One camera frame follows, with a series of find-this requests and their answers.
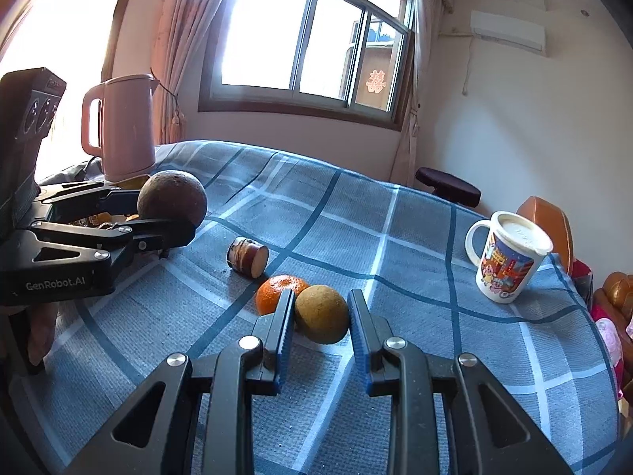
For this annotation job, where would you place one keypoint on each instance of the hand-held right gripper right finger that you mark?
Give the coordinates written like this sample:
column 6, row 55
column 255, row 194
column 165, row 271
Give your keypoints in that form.
column 358, row 336

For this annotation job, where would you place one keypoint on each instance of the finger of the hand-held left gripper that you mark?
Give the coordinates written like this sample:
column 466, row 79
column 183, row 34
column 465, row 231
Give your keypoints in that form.
column 148, row 237
column 116, row 203

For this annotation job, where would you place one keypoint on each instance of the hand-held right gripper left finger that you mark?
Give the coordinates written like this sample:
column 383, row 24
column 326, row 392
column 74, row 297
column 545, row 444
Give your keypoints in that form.
column 284, row 341

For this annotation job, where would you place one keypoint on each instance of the brown-green round fruit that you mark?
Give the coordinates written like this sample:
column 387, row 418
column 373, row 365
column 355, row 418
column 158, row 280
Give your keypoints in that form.
column 321, row 314

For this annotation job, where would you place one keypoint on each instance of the purple round passion fruit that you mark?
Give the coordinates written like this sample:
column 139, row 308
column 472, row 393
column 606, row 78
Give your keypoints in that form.
column 173, row 200

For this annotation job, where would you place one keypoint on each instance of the person's left forearm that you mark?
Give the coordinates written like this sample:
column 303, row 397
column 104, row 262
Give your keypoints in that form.
column 43, row 329

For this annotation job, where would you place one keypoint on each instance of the mandarin orange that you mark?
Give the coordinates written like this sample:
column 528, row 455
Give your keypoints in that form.
column 274, row 292

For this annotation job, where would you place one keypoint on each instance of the pink electric kettle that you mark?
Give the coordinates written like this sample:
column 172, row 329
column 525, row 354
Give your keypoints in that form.
column 123, row 128

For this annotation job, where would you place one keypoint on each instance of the blue plaid tablecloth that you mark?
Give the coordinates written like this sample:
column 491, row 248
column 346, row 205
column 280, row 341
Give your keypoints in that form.
column 395, row 267

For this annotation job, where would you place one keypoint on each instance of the brown cylindrical snack piece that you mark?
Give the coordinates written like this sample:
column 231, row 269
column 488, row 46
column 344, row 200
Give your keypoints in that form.
column 249, row 260

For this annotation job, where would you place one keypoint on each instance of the pink beige curtain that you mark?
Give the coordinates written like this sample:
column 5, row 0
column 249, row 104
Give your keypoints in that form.
column 173, row 59

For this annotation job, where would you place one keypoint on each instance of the white cartoon print mug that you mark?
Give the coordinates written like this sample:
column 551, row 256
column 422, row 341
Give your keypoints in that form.
column 504, row 272

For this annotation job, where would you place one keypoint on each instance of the dark purple stool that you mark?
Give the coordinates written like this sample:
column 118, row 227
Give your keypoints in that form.
column 447, row 185

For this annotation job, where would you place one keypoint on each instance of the large bright window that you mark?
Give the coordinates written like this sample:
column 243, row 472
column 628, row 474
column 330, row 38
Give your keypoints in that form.
column 74, row 24

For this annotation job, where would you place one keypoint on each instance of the white mug lid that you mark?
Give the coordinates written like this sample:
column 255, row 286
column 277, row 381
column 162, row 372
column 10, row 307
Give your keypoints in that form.
column 524, row 232

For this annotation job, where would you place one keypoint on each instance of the brown framed sliding window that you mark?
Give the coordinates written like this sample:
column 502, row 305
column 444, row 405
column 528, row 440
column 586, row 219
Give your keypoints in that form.
column 277, row 34

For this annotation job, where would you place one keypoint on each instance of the pink floral pillow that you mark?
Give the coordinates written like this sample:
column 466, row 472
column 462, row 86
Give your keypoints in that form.
column 611, row 341

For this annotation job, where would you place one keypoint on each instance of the paper cut window decal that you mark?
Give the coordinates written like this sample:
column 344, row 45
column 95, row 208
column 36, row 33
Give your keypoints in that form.
column 377, row 81

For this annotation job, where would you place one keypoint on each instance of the brown leather sofa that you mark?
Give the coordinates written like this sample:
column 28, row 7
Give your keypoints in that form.
column 613, row 292

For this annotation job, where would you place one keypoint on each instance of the white air conditioner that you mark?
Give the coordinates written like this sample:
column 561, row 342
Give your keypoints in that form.
column 507, row 29

